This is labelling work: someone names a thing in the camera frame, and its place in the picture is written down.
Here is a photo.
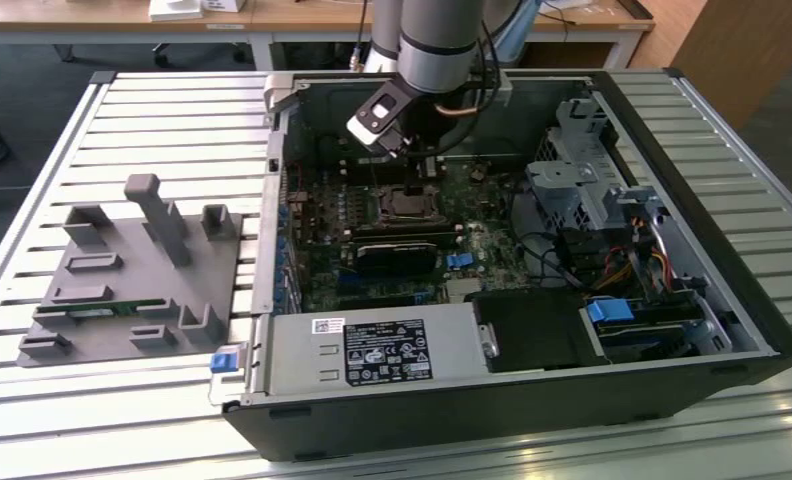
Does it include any silver metal disk bay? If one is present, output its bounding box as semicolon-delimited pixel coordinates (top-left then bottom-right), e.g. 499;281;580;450
576;284;737;369

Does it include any wooden desk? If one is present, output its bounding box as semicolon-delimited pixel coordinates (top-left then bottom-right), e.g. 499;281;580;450
0;0;657;71

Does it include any orange yellow wire bundle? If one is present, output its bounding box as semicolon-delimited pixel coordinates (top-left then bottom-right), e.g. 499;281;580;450
595;247;677;294

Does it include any silver chipset heatsink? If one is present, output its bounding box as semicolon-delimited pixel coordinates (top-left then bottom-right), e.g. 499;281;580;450
444;278;483;305

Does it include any black office chair base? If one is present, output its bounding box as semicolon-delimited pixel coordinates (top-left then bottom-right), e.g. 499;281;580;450
149;42;250;69

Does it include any black plastic shroud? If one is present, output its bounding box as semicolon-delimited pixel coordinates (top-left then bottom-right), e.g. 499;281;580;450
469;288;608;375

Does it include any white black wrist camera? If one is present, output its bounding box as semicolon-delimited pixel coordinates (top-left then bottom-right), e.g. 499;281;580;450
345;79;416;154

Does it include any blue disk carrier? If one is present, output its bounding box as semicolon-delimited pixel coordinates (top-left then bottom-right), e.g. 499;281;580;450
583;297;636;327

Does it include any green RAM stick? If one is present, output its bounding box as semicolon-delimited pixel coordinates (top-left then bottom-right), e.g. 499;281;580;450
34;298;170;318

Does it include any CPU socket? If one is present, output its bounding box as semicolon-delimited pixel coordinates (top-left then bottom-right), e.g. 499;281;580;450
373;182;447;225

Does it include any silver metal socket cover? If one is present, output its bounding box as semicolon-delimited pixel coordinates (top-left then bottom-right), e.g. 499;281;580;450
377;184;444;224

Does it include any green motherboard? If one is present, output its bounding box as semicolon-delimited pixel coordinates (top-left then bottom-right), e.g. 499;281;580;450
276;157;531;315

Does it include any silver CPU green board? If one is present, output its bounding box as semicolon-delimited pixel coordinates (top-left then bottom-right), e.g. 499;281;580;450
389;189;435;215

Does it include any black graphics card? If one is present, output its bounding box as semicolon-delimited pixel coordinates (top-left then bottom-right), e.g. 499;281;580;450
352;241;440;280

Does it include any silver power supply unit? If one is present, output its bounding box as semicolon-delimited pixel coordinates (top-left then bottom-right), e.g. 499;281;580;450
252;303;504;401

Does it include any plain white box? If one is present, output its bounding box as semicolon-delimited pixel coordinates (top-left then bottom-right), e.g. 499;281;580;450
146;0;205;23

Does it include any black PC case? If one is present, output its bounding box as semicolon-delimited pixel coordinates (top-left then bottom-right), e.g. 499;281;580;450
205;67;792;464

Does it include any silver metal drive cage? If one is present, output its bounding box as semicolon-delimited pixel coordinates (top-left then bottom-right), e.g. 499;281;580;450
523;97;671;234

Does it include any grey parts rack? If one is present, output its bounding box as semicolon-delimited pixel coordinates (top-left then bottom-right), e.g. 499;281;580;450
16;173;248;370

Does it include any wooden cabinet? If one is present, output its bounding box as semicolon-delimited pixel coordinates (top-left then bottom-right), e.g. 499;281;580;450
627;0;792;132

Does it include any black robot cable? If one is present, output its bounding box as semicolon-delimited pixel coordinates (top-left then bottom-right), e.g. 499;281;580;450
479;17;504;119

